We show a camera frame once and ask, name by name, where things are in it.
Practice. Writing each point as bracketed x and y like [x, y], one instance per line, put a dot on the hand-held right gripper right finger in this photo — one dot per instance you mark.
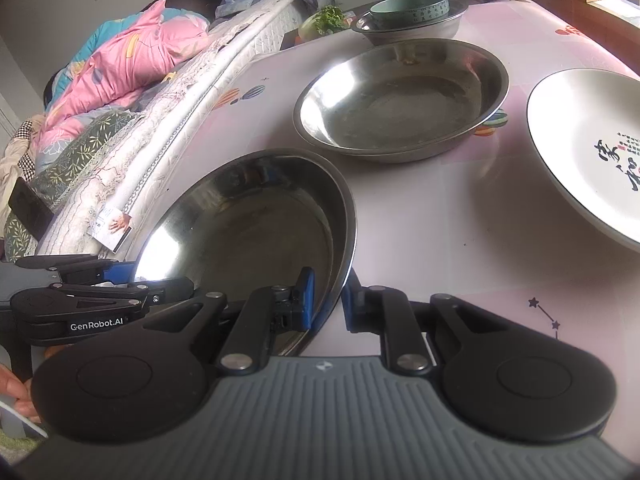
[354, 310]

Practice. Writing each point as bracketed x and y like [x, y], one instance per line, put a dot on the beige cloth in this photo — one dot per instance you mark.
[15, 160]

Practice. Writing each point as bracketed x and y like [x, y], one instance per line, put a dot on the pink floral quilt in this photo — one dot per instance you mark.
[125, 65]

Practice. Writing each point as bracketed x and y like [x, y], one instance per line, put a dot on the teal ceramic bowl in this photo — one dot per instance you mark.
[410, 12]

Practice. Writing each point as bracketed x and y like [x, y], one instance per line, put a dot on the white quilted mattress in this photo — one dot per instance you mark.
[200, 95]

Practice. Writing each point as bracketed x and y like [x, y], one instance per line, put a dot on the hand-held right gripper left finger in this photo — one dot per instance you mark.
[307, 300]

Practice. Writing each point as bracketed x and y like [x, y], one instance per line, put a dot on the pink printed tablecloth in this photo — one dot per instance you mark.
[425, 210]

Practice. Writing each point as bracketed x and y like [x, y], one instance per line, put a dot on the green lettuce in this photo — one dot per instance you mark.
[327, 22]

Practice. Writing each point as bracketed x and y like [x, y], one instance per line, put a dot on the person's left hand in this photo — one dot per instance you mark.
[22, 392]

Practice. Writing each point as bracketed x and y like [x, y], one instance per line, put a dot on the white mattress tag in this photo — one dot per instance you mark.
[112, 227]

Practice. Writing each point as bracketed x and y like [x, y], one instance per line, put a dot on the black phone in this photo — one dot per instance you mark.
[30, 210]

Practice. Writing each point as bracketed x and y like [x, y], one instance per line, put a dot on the steel bowl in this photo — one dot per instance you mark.
[415, 37]

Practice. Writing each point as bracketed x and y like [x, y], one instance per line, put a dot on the white ceramic plate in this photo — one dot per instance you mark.
[575, 145]

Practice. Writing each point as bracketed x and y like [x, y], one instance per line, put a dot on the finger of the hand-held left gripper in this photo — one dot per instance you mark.
[150, 292]
[120, 272]

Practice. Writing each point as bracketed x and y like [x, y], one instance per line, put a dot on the large steel plate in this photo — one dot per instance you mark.
[400, 100]
[260, 240]

